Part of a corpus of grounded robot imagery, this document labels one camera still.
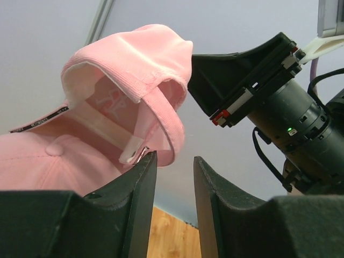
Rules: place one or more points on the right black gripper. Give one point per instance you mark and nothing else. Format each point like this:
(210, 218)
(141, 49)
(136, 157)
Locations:
(228, 87)

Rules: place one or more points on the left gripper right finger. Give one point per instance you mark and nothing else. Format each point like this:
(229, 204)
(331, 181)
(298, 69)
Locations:
(233, 223)

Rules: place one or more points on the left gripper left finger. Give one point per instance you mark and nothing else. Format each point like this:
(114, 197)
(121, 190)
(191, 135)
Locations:
(113, 221)

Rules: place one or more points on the pink baseball cap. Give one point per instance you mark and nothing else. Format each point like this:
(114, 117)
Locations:
(122, 95)

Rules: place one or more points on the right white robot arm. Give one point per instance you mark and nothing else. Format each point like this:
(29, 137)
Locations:
(299, 138)

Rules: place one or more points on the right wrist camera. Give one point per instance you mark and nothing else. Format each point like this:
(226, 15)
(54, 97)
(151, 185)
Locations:
(329, 31)

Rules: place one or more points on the left aluminium frame post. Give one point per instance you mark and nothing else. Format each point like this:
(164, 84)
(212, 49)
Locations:
(99, 21)

